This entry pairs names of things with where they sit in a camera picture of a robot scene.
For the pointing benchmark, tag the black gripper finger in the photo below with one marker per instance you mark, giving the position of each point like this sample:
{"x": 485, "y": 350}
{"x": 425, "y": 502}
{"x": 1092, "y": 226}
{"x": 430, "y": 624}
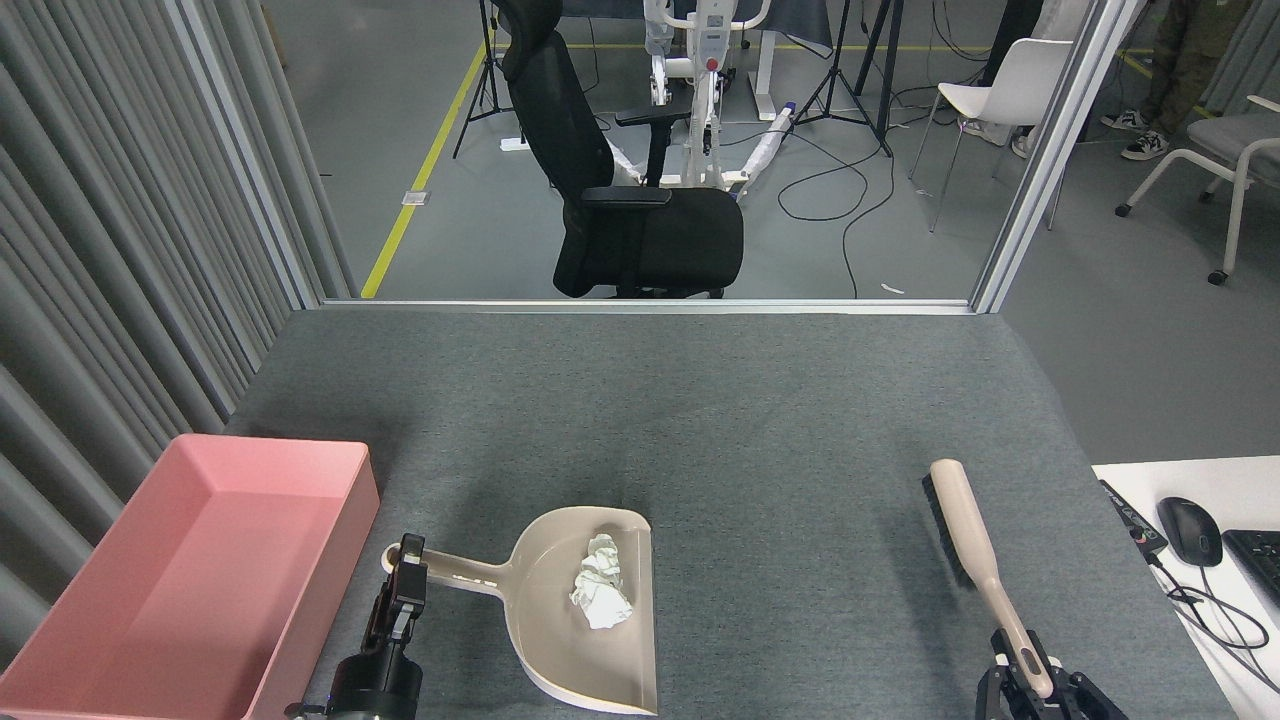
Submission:
{"x": 1085, "y": 700}
{"x": 400, "y": 600}
{"x": 1000, "y": 695}

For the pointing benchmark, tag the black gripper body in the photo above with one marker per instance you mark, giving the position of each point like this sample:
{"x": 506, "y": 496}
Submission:
{"x": 378, "y": 690}

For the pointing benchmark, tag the beige plastic dustpan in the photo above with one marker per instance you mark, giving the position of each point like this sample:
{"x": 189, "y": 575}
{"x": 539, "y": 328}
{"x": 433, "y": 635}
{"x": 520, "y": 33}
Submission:
{"x": 560, "y": 650}

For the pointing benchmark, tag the beige brush with black bristles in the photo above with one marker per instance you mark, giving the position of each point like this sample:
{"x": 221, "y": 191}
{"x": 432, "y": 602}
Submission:
{"x": 965, "y": 530}

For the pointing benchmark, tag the large white paper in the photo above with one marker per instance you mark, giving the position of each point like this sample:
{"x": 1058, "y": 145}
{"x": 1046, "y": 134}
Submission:
{"x": 603, "y": 605}

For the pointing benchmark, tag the small white paper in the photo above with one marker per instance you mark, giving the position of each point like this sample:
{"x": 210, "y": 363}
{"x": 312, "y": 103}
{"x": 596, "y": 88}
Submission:
{"x": 603, "y": 555}

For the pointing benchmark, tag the pink plastic bin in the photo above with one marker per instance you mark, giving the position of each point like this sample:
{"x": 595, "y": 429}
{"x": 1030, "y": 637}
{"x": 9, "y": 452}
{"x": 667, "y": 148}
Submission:
{"x": 190, "y": 590}

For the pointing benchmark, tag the black flat device with buttons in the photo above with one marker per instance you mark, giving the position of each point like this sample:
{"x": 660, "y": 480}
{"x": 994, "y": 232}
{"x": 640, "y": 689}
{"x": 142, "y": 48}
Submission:
{"x": 1132, "y": 518}

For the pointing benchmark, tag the black computer mouse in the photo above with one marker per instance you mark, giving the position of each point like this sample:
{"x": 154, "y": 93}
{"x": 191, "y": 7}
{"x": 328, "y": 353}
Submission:
{"x": 1190, "y": 532}

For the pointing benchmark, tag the black keyboard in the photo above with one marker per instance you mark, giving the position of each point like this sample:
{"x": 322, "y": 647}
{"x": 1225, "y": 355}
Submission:
{"x": 1258, "y": 562}

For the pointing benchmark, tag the white desk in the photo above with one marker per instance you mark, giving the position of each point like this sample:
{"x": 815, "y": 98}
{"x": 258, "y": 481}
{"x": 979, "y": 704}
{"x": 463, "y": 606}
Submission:
{"x": 1220, "y": 480}

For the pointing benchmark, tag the black office chair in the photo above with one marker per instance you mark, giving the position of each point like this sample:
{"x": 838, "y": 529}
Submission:
{"x": 650, "y": 240}

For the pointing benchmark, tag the grey pleated curtain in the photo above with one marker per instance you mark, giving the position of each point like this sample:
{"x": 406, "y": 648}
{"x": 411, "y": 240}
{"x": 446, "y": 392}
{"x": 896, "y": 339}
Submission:
{"x": 100, "y": 250}
{"x": 1245, "y": 50}

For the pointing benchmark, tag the black tripod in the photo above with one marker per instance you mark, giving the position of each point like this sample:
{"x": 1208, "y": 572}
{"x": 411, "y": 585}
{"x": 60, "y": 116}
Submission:
{"x": 487, "y": 90}
{"x": 885, "y": 70}

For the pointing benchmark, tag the white plastic chair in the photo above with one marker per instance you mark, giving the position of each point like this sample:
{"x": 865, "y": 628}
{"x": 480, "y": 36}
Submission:
{"x": 1010, "y": 95}

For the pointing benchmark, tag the white stand on wheels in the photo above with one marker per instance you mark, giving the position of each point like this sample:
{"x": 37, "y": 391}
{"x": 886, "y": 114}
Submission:
{"x": 712, "y": 40}

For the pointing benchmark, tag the person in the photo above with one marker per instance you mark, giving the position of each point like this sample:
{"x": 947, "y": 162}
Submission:
{"x": 1185, "y": 60}
{"x": 1010, "y": 40}

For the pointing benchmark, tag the silver table edge rail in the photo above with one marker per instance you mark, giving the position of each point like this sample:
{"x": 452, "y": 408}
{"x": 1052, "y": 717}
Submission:
{"x": 650, "y": 306}

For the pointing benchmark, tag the silver post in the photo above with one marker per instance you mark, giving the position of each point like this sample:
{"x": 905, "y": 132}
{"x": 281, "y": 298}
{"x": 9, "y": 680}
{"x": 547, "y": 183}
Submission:
{"x": 1050, "y": 150}
{"x": 245, "y": 150}

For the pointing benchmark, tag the grey armchair with white frame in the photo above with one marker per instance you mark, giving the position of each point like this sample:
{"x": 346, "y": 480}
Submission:
{"x": 1235, "y": 135}

